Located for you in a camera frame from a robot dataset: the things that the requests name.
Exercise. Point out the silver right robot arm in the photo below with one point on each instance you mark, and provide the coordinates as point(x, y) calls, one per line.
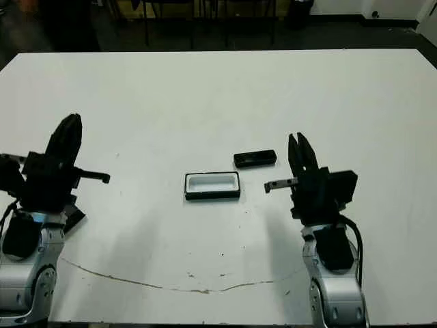
point(338, 294)

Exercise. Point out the black waste bin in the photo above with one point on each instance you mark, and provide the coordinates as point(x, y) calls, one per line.
point(300, 8)

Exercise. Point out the round black wall socket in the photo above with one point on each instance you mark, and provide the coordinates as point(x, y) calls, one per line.
point(375, 14)

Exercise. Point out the black left wrist camera block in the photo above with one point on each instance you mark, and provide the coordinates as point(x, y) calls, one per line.
point(10, 177)

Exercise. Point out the black box base white insert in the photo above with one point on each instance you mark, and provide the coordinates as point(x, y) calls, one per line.
point(211, 182)

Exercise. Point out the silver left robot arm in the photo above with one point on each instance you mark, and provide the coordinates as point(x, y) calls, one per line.
point(20, 283)

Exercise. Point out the black phone-like camera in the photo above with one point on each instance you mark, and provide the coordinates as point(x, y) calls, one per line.
point(255, 159)

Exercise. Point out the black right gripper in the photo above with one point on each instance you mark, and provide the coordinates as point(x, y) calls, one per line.
point(312, 198)

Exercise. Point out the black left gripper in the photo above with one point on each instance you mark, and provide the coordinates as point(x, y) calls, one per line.
point(48, 184)

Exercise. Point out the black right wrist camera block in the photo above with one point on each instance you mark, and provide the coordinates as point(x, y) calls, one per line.
point(345, 186)

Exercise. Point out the black wrist camera block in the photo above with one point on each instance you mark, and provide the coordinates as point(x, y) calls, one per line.
point(345, 186)
point(10, 177)

